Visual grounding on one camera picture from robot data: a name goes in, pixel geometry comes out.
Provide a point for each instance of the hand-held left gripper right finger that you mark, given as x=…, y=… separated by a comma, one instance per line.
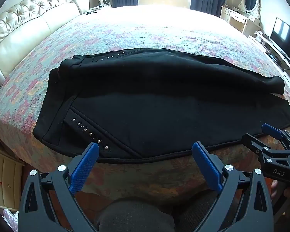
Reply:
x=207, y=165

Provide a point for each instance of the cream tufted headboard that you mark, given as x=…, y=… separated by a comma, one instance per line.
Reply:
x=26, y=26

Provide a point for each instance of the black television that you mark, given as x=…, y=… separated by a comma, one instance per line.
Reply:
x=286, y=36

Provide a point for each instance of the black studded pants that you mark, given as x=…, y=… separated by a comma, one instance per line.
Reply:
x=159, y=106

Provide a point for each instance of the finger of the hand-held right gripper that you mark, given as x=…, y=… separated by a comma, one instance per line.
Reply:
x=252, y=143
x=272, y=130

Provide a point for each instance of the white dressing table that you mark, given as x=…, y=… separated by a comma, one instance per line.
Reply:
x=239, y=19

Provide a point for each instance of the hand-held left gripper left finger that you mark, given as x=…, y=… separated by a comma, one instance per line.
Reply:
x=85, y=165

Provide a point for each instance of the floral bed blanket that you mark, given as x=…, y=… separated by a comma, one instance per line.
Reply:
x=159, y=29

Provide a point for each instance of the cream bedside cabinet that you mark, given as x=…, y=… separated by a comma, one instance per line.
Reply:
x=3, y=178

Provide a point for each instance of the white television stand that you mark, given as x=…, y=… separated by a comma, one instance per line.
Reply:
x=278, y=50

